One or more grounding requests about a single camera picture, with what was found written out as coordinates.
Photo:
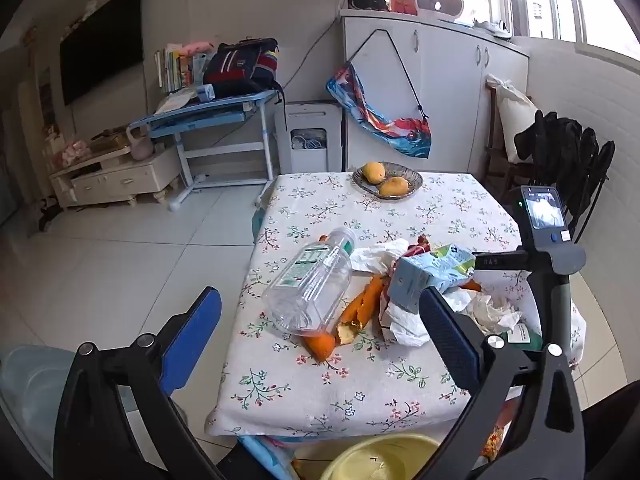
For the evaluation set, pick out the floral tablecloth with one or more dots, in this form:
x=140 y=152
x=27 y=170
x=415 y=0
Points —
x=325 y=400

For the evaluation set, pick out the row of books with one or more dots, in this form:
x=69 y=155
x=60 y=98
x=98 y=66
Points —
x=172 y=67

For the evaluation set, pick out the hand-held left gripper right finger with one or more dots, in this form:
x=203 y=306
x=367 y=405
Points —
x=450 y=340

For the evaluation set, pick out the blue study desk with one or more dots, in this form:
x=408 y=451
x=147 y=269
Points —
x=200 y=115

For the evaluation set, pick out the red and white wrapper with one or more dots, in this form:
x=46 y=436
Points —
x=400 y=327

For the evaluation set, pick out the clear plastic bottle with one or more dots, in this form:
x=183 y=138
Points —
x=305 y=285

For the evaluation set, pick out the white papers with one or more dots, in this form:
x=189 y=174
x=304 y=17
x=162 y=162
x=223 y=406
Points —
x=175 y=102

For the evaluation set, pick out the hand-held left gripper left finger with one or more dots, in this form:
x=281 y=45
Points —
x=192 y=340

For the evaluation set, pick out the white cabinet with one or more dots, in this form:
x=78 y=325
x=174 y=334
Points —
x=450 y=70

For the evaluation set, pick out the woven fruit plate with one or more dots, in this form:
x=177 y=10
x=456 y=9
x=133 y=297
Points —
x=412 y=180

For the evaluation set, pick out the light blue drink carton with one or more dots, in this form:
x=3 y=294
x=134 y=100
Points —
x=415 y=280

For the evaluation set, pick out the pink kettlebell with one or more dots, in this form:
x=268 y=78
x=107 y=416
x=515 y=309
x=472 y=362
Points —
x=142 y=150

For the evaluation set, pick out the pink stuffed item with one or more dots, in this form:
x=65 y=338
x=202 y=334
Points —
x=74 y=152

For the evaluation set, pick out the black jacket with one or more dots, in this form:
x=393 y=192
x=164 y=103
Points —
x=555 y=140

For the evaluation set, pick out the long orange peel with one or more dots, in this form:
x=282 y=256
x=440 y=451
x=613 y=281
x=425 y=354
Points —
x=360 y=305

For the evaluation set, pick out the pink plush toy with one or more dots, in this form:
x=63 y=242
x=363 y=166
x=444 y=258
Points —
x=197 y=48

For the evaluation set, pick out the small green packet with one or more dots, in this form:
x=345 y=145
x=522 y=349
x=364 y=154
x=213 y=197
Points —
x=520 y=335

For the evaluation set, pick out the small blue box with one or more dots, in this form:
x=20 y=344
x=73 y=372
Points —
x=206 y=92

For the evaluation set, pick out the brown wooden chair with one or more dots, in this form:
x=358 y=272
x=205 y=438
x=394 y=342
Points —
x=495 y=160

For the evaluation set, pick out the white tissue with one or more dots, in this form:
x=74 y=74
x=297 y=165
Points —
x=372 y=257

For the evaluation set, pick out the cream television stand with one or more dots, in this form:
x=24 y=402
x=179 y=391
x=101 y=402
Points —
x=115 y=177

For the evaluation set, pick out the small orange peel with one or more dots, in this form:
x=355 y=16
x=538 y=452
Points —
x=471 y=286

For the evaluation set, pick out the black folding chair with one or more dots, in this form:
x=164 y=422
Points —
x=595 y=170

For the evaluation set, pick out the curled orange peel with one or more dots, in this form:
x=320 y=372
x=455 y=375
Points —
x=320 y=346

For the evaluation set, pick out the cream tissue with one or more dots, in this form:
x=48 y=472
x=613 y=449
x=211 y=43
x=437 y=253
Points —
x=492 y=312

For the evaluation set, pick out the black wall television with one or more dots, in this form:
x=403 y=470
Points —
x=100 y=45

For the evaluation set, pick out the yellow mango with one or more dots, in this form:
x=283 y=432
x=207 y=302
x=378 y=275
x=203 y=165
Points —
x=392 y=186
x=374 y=171

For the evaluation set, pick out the white air purifier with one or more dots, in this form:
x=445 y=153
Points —
x=305 y=120

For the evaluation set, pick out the yellow plastic basin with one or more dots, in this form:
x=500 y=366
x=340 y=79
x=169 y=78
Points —
x=370 y=460

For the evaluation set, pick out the small dark object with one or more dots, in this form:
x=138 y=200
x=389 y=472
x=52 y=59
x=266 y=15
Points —
x=50 y=212

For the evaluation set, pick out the white sneakers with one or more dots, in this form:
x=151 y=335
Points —
x=495 y=27

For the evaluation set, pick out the brown flat box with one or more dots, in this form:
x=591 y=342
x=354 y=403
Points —
x=110 y=141

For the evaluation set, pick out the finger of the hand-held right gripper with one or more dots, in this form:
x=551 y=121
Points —
x=500 y=261

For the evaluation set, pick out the dark striped backpack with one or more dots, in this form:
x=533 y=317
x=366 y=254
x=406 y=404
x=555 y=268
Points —
x=240 y=70

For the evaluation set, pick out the black shoes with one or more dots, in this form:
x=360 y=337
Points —
x=365 y=1

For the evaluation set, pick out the light grey chair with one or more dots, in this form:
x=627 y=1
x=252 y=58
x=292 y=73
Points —
x=30 y=390

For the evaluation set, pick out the grey round plush item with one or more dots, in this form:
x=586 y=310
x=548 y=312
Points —
x=440 y=2

